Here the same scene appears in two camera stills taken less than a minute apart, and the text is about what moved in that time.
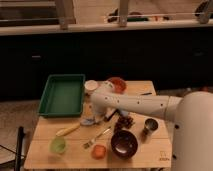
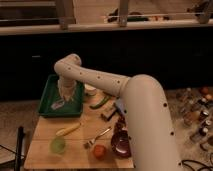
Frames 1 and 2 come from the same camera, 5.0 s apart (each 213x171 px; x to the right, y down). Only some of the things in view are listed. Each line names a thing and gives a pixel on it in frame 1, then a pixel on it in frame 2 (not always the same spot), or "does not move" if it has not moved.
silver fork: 105,132 does not move
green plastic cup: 57,145 does not move
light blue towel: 88,121 to 56,105
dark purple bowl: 124,144 does not move
